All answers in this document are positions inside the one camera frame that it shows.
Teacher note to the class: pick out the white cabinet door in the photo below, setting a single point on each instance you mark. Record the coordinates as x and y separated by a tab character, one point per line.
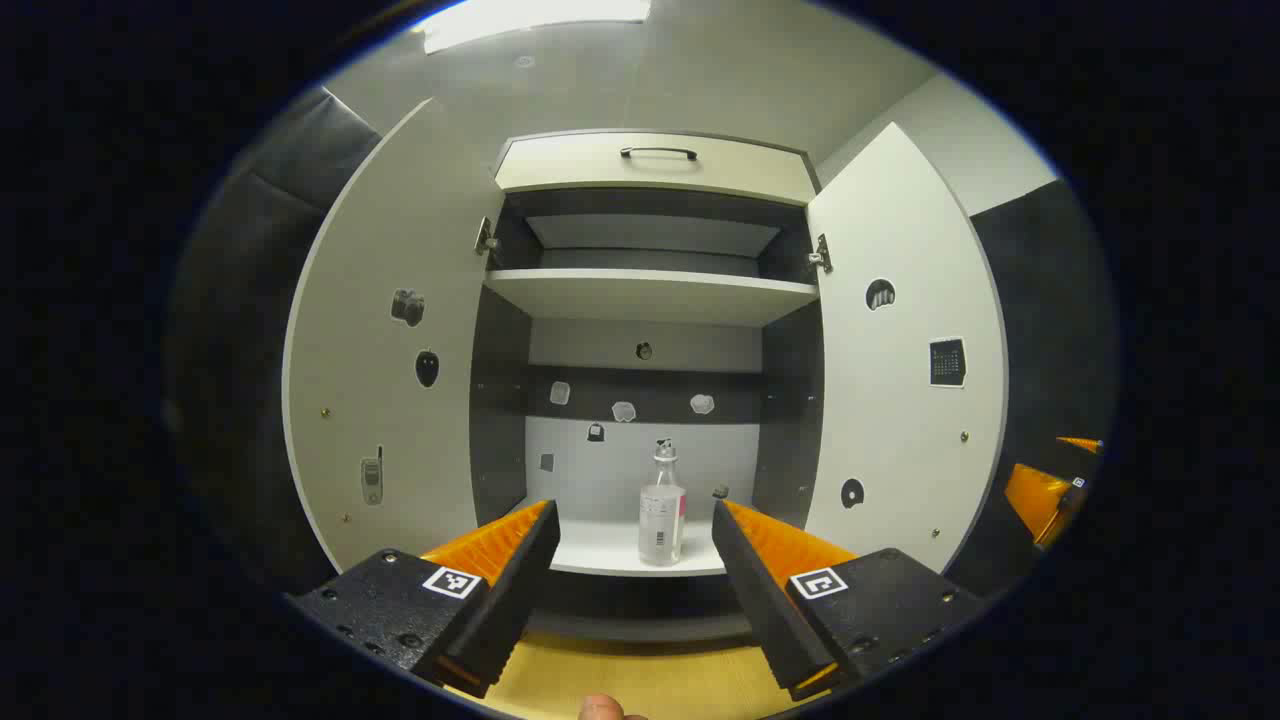
900	420
400	400

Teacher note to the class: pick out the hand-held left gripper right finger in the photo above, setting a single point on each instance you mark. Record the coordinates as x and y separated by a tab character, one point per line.
765	600

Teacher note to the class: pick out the metal door hinge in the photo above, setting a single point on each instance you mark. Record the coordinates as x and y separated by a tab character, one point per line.
820	254
486	238

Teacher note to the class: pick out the white and grey cabinet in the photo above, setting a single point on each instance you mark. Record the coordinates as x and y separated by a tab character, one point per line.
650	295

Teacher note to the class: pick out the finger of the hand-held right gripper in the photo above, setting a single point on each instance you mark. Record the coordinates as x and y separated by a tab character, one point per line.
1035	495
1082	443

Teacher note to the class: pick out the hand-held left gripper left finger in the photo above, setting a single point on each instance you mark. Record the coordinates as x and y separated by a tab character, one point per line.
510	590

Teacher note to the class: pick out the clear plastic bottle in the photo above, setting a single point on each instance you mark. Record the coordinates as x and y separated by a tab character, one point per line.
661	520

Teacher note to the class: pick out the ceiling light panel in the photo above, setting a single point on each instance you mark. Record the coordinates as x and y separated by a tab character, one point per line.
520	20

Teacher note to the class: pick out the white cabinet drawer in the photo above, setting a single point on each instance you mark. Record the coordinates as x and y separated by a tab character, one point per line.
600	175

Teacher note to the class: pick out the black backdrop cloth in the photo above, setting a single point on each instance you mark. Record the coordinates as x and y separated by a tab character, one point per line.
1050	320
250	300

